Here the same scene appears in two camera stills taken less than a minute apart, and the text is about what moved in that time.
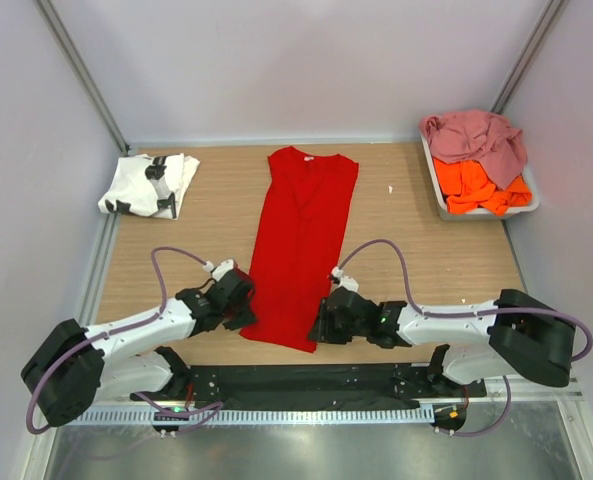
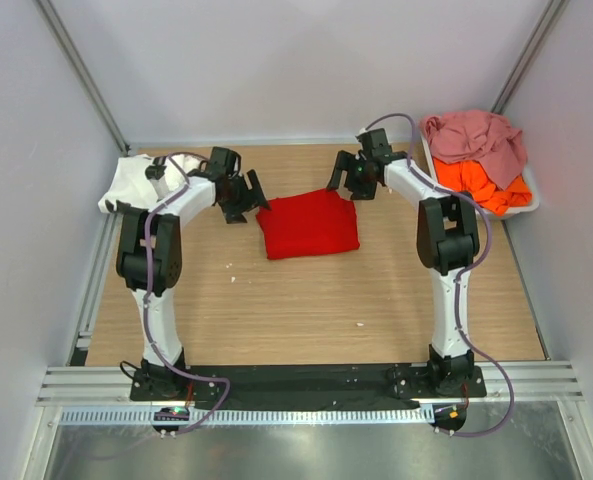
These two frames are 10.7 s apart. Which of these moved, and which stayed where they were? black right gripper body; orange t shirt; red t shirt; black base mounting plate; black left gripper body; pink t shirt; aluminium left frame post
Moved: black left gripper body; black right gripper body; red t shirt
Stayed: aluminium left frame post; pink t shirt; orange t shirt; black base mounting plate
